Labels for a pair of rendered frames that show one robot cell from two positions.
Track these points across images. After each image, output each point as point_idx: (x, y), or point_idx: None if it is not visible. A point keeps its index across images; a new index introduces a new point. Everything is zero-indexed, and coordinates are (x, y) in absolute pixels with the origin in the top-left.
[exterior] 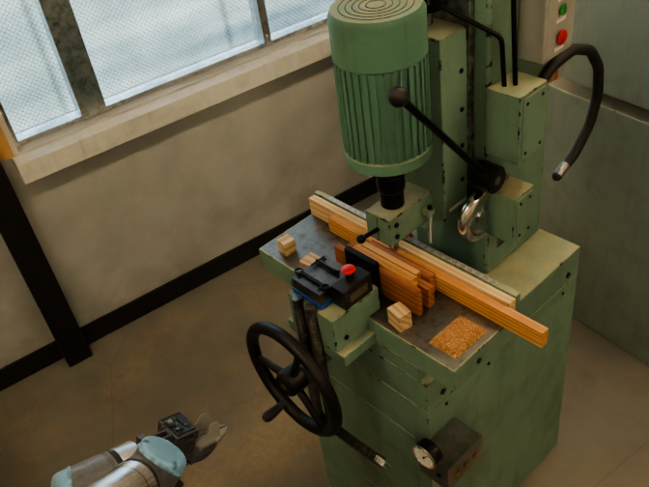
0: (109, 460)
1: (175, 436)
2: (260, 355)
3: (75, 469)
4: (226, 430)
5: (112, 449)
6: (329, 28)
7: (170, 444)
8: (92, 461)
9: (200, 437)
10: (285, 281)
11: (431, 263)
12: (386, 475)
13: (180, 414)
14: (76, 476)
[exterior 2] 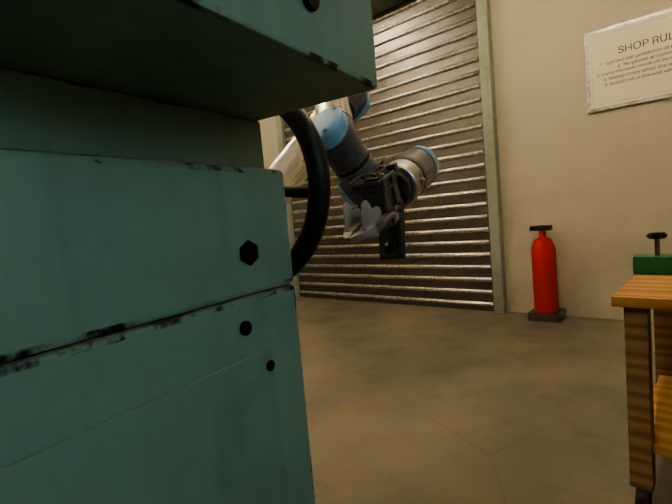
0: (398, 157)
1: (363, 175)
2: (307, 185)
3: (415, 148)
4: (345, 240)
5: (408, 160)
6: None
7: (325, 126)
8: (410, 152)
9: (356, 208)
10: (278, 114)
11: None
12: None
13: (380, 180)
14: (408, 149)
